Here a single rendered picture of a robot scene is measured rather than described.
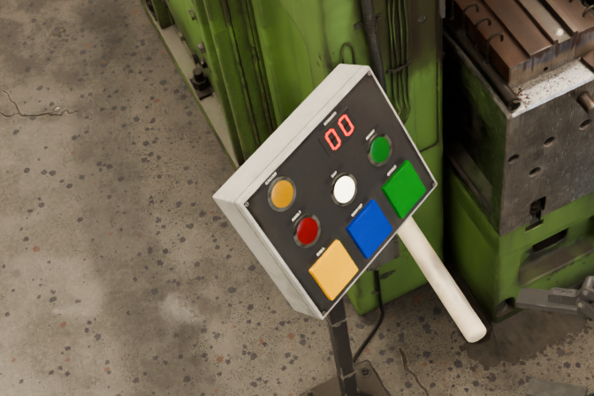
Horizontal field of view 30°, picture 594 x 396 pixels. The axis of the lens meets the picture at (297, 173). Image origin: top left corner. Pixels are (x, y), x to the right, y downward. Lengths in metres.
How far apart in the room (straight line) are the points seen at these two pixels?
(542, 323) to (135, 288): 1.10
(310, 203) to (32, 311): 1.48
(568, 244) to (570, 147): 0.55
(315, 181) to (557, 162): 0.74
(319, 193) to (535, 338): 1.23
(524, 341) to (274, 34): 1.03
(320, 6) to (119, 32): 1.77
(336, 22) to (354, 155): 0.28
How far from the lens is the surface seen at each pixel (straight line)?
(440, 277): 2.29
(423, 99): 2.34
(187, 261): 3.12
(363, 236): 1.91
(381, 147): 1.91
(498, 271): 2.71
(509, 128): 2.20
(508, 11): 2.24
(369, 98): 1.89
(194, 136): 3.36
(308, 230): 1.83
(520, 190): 2.42
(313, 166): 1.82
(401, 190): 1.95
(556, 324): 2.97
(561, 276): 2.92
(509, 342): 2.93
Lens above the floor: 2.64
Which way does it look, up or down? 55 degrees down
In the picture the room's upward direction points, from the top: 11 degrees counter-clockwise
